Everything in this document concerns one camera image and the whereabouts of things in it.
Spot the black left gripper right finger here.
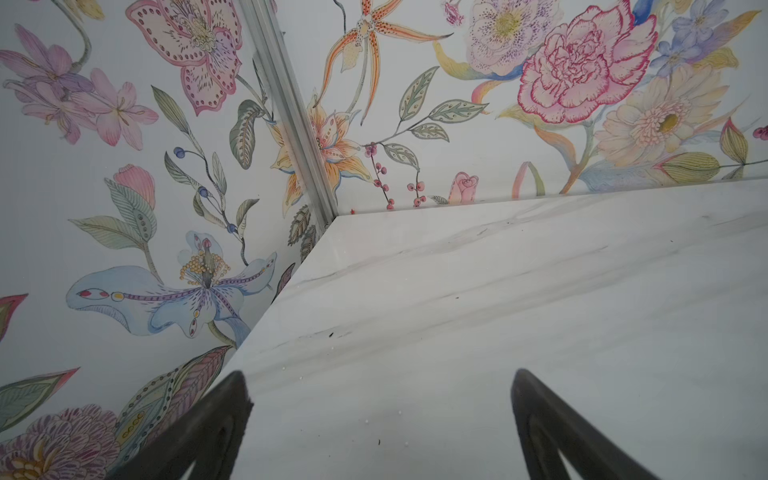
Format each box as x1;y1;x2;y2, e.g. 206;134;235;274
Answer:
510;369;656;479

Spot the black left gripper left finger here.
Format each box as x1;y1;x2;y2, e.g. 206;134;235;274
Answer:
108;371;253;480

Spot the aluminium corner post left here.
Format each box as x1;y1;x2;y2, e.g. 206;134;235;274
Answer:
240;0;338;230

